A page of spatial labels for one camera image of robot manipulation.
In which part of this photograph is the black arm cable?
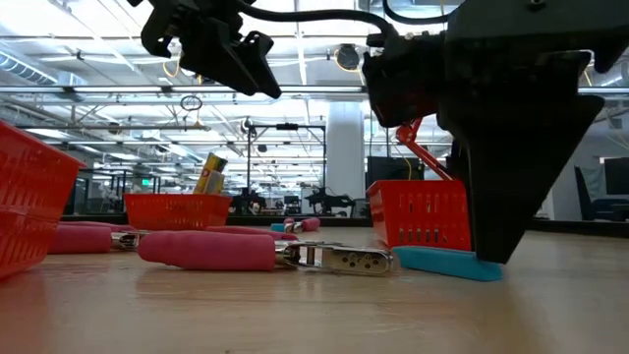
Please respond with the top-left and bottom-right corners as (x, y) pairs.
(381, 0), (456, 26)

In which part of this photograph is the yellow crayon box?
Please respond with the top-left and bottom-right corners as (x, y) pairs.
(194, 151), (230, 196)
(203, 170), (226, 196)

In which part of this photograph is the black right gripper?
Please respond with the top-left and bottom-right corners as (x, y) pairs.
(362, 0), (629, 266)

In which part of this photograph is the black monitor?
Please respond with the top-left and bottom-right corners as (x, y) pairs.
(366, 155), (427, 189)

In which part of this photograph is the black camera stand frame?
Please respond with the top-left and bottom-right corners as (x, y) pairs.
(245, 122), (328, 217)

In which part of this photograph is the hanging cable loop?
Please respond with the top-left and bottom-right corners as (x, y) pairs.
(179, 93), (203, 112)

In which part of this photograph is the red plastic basket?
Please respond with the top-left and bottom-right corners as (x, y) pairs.
(0, 119), (87, 281)
(122, 192), (233, 232)
(366, 179), (473, 253)

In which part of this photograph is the pink-handled hole punch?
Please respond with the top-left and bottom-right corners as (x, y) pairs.
(283, 216), (321, 234)
(137, 224), (396, 277)
(47, 220), (150, 256)

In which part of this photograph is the black aluminium table frame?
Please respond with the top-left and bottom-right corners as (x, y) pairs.
(61, 213), (629, 240)

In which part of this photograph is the white building pillar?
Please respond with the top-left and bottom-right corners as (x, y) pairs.
(326, 100), (368, 201)

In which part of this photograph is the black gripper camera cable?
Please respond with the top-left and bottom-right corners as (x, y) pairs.
(234, 0), (399, 38)

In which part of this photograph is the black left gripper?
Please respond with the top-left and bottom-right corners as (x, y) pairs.
(140, 0), (284, 100)

